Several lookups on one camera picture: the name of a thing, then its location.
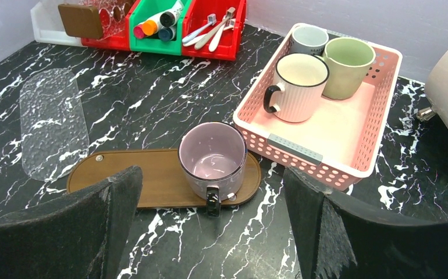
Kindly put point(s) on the green mug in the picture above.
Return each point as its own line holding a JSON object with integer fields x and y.
{"x": 348, "y": 60}

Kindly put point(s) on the brown wooden holder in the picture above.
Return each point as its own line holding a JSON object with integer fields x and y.
{"x": 81, "y": 21}

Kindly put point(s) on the green plastic bin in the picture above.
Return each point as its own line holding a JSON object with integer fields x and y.
{"x": 143, "y": 10}

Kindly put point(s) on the white plastic bin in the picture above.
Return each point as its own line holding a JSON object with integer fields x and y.
{"x": 47, "y": 24}

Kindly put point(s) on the left red plastic bin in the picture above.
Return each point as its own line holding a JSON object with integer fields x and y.
{"x": 114, "y": 19}

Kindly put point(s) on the right red plastic bin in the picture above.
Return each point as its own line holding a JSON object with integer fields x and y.
{"x": 196, "y": 17}

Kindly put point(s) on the white ribbed mug black rim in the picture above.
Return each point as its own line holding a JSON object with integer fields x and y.
{"x": 296, "y": 90}

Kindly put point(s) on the pink cap toothpaste tube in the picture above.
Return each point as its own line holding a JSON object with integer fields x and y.
{"x": 138, "y": 31}

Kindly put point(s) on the brown oval wooden tray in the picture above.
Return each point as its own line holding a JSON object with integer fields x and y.
{"x": 164, "y": 183}

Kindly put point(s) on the grey mug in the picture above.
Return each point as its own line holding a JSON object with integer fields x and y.
{"x": 309, "y": 40}

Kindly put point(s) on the pink perforated basket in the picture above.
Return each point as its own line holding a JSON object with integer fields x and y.
{"x": 339, "y": 144}

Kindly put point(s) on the orange cap toothpaste tube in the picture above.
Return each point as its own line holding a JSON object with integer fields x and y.
{"x": 152, "y": 25}

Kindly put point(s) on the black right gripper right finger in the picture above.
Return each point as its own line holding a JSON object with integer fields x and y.
{"x": 340, "y": 236}

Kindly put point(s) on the red plastic bin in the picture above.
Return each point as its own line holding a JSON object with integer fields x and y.
{"x": 196, "y": 17}
{"x": 114, "y": 19}

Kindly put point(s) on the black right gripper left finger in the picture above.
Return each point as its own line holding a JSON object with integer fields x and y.
{"x": 78, "y": 235}

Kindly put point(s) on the white toothbrush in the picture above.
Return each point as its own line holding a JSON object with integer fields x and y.
{"x": 229, "y": 15}
{"x": 211, "y": 20}
{"x": 217, "y": 37}

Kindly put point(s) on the purple mug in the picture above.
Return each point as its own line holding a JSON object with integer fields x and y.
{"x": 213, "y": 157}

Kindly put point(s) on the black cap toothpaste tube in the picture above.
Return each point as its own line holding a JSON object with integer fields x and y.
{"x": 170, "y": 17}

